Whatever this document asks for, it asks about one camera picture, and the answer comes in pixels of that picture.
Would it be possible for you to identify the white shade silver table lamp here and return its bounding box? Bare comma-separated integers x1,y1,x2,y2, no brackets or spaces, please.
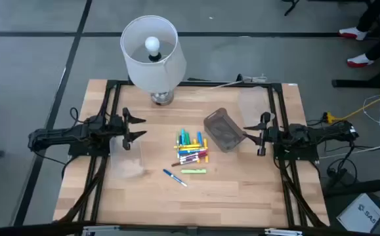
119,14,188,107

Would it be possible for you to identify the clear lamp cable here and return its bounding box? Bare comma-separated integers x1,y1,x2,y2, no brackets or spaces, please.
209,75,268,90

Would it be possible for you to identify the black table base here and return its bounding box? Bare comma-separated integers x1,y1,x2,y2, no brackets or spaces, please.
331,60,380,89

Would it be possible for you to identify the black aluminium frame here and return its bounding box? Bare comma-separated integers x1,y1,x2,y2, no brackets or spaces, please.
0,78,380,236

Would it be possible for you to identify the white printed box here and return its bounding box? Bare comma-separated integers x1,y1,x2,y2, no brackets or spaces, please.
336,192,380,234

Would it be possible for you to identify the black power adapter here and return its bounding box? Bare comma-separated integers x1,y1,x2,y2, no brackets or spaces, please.
326,167,350,187

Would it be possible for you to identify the clear plastic bin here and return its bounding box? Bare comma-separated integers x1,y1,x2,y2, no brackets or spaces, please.
236,85,276,128
108,135,145,180

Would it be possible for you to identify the blue pen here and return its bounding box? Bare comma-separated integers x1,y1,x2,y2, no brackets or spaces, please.
162,168,188,188

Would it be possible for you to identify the white floor cable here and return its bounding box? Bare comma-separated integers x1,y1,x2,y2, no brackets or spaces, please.
319,140,380,161

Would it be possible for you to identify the thin white cable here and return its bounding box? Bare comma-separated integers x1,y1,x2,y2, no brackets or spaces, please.
362,94,380,125

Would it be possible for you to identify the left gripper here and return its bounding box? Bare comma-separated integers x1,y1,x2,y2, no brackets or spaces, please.
108,107,148,151

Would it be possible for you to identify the red marker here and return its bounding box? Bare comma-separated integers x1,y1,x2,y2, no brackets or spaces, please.
171,157,201,167

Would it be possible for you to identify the plain yellow highlighter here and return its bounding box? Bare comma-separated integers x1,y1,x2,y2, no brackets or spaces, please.
192,138,201,164

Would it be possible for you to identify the yellow extension cable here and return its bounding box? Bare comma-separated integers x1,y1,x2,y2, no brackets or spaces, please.
323,87,380,129

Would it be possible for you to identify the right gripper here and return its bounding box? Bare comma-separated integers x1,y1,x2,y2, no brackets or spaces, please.
242,111,284,157

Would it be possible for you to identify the black left wrist camera cable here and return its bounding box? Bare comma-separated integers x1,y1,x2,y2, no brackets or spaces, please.
69,106,91,125

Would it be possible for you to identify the purple marker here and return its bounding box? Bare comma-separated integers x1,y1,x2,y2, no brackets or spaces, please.
179,152,209,161

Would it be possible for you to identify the black stand leg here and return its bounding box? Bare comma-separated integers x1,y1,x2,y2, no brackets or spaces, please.
281,0,301,17

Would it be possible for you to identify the silver metal bracket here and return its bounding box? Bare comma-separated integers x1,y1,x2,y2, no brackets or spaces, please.
81,225,121,236
264,228,304,236

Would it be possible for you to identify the black table leg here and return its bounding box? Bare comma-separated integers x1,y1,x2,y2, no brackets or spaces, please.
322,176,380,198

